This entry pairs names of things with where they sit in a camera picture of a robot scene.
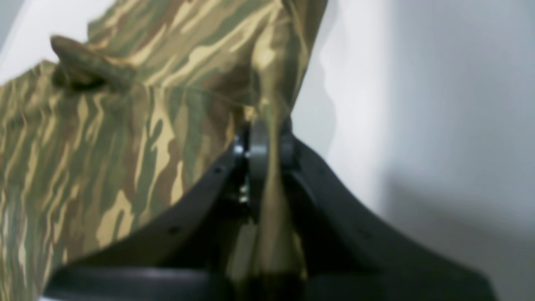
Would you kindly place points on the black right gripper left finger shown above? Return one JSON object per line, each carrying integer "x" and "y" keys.
{"x": 198, "y": 250}

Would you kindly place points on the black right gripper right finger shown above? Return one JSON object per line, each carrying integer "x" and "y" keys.
{"x": 351, "y": 254}

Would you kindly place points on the camouflage T-shirt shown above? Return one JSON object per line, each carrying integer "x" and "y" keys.
{"x": 96, "y": 145}

